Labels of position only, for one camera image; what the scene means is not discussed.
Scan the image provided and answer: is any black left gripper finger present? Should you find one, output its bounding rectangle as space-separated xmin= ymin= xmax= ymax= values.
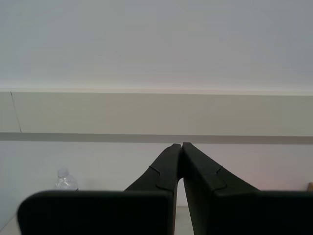
xmin=182 ymin=141 xmax=313 ymax=235
xmin=17 ymin=143 xmax=183 ymax=235

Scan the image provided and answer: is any clear plastic water bottle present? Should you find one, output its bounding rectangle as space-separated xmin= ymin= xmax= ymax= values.
xmin=54 ymin=167 xmax=79 ymax=192

